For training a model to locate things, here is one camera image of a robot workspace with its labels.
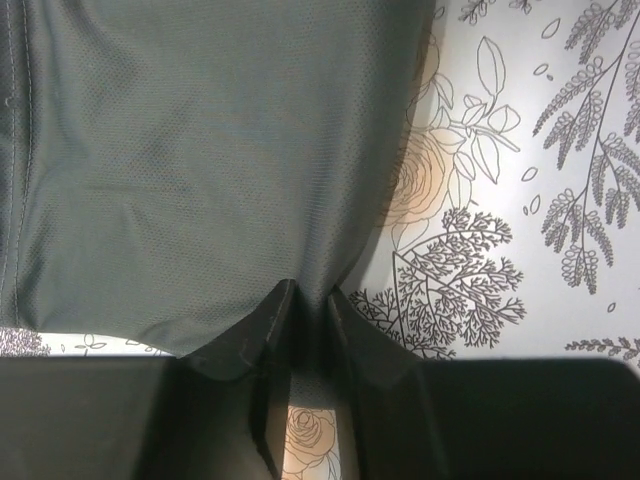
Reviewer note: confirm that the floral table mat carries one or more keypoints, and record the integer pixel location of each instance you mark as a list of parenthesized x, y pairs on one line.
[(512, 226)]

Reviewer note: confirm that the dark grey t shirt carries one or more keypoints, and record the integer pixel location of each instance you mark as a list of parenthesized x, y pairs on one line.
[(164, 164)]

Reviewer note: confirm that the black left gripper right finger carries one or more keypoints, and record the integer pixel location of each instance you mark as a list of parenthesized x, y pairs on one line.
[(404, 417)]

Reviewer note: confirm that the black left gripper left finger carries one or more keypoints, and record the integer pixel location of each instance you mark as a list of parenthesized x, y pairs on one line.
[(217, 413)]

